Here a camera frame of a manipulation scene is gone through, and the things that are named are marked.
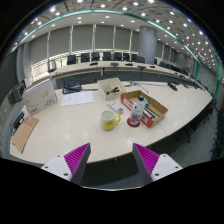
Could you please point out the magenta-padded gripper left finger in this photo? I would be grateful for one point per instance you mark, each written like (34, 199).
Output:
(70, 160)

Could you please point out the small beige open box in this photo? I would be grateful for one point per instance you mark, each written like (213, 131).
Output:
(108, 85)

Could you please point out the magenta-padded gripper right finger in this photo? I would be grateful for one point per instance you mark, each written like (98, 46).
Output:
(151, 160)

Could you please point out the black marker pen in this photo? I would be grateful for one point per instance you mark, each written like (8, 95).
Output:
(154, 111)
(150, 114)

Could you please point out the white and yellow mug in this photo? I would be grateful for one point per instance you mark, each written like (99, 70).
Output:
(108, 120)

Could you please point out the grey CRT monitor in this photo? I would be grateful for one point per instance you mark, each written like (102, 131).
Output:
(16, 95)

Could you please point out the clear black-capped water bottle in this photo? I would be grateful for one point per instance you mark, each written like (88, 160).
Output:
(136, 111)

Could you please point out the large white cardboard box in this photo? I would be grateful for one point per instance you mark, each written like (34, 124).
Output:
(40, 98)

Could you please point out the white remote control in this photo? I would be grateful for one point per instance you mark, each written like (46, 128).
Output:
(115, 107)

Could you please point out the flat round red coaster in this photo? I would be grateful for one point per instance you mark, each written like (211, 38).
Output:
(129, 123)

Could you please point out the white paper sheet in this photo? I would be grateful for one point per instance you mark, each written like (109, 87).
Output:
(76, 98)

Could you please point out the row of black office chairs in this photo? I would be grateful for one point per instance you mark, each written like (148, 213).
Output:
(106, 56)

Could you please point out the red-fronted open cardboard box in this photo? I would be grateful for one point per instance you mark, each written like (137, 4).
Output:
(156, 106)

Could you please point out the small black tool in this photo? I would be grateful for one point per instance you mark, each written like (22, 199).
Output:
(114, 90)

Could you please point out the group of ceiling lights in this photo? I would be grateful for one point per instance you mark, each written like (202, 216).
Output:
(103, 5)

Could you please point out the flat black electronic device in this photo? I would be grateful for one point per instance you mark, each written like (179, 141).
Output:
(18, 120)

